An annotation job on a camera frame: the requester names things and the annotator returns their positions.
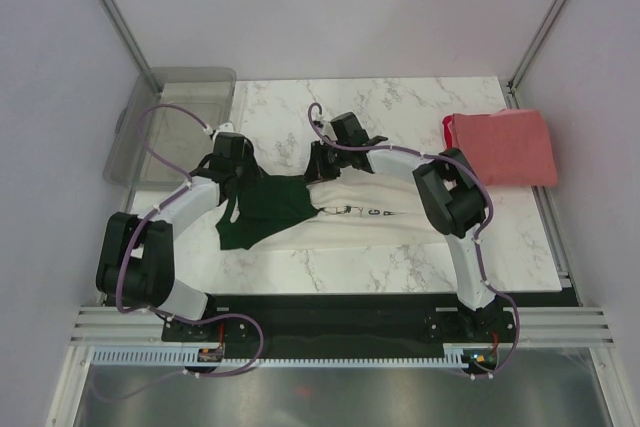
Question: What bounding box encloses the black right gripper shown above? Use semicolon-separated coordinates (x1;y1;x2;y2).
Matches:
302;140;350;186

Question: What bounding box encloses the cream green raglan t-shirt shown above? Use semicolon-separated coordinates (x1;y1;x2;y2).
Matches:
216;169;445;251

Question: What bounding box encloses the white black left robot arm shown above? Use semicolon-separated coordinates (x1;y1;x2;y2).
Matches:
96;130;261;340

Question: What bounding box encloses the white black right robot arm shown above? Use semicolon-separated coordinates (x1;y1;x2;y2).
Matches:
307;103;496;341

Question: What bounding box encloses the clear grey plastic bin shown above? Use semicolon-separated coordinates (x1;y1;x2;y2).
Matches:
103;67;237;190

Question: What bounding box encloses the folded red t-shirt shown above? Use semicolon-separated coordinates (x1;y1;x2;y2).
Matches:
442;115;457;149

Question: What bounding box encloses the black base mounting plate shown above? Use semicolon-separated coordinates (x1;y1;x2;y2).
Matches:
161;294;516;358

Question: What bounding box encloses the folded pink t-shirt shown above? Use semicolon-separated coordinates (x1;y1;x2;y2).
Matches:
452;109;558;187

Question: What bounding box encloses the right aluminium frame post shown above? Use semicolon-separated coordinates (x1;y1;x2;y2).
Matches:
503;0;570;94

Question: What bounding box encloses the aluminium frame post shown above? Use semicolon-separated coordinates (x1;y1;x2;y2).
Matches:
98;0;161;94
503;0;570;94

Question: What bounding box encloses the white slotted cable duct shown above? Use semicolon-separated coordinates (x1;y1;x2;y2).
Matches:
91;346;496;368

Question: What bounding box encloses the left aluminium frame post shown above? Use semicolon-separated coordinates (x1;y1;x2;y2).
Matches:
98;0;161;94

